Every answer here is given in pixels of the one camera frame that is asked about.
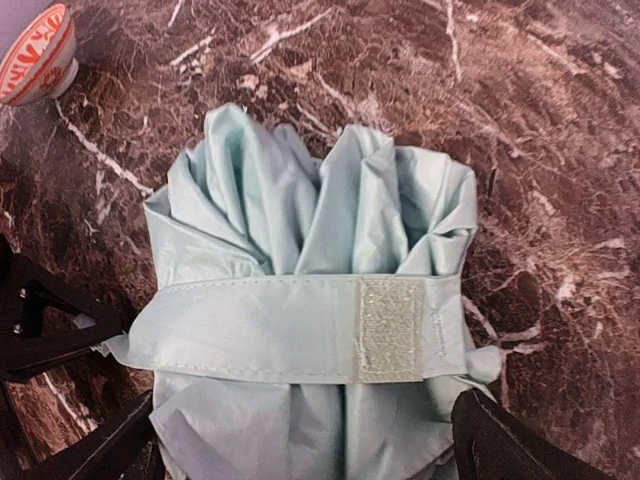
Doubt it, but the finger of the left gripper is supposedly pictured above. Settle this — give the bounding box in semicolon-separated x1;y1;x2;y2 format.
1;237;123;383

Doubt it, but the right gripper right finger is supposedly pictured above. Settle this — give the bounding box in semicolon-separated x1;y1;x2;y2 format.
451;389;608;480

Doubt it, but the mint green folding umbrella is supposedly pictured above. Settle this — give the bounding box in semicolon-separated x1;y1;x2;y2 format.
108;105;501;479

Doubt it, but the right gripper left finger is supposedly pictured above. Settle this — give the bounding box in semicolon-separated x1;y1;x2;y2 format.
39;390;165;479

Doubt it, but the orange patterned ceramic bowl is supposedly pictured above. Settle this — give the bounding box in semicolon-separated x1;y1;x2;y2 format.
1;3;79;106

